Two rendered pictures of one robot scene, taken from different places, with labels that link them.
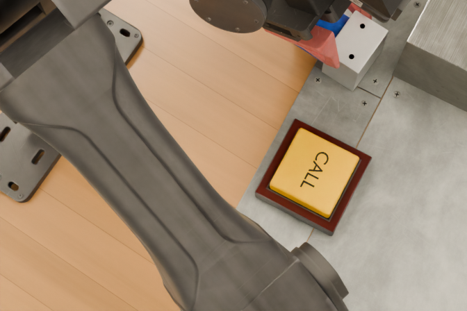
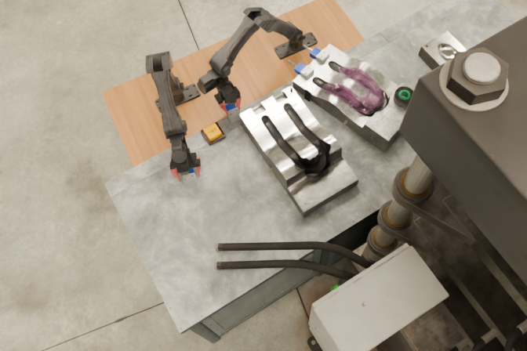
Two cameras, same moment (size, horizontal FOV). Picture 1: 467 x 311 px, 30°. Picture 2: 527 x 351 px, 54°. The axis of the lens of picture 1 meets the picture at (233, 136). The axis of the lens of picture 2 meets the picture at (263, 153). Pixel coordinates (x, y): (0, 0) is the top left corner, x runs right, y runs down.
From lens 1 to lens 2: 154 cm
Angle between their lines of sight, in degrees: 14
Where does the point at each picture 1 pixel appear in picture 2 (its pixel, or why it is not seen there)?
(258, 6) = (205, 88)
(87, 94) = (161, 78)
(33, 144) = not seen: hidden behind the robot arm
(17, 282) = (150, 125)
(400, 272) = (217, 158)
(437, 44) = (243, 117)
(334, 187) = (213, 135)
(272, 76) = (219, 113)
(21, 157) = not seen: hidden behind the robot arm
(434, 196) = (233, 149)
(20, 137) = not seen: hidden behind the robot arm
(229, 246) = (170, 109)
